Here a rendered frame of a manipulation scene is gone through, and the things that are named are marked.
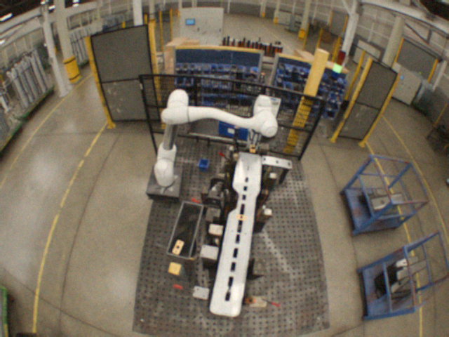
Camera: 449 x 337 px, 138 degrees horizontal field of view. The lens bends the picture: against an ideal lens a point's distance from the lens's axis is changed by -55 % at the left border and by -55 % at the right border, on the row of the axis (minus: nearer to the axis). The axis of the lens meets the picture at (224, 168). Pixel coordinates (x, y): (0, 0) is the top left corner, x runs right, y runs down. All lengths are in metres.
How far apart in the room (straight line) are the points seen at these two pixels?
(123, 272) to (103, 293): 0.43
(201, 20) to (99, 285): 7.87
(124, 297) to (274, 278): 1.69
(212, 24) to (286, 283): 7.63
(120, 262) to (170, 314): 1.18
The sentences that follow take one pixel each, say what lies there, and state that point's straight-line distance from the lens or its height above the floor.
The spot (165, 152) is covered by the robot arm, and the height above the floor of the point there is 1.09.
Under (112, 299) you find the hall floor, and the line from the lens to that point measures 2.56.
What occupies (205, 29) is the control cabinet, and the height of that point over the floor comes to 1.09.
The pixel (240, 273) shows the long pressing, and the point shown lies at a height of 1.00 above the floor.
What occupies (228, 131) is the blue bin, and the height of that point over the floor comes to 1.08.
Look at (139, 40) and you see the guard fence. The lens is 3.16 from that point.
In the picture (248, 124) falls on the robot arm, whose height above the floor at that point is 1.61.
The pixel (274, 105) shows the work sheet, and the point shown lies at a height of 1.36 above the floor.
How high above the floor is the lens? 2.27
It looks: 50 degrees down
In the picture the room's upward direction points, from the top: 6 degrees clockwise
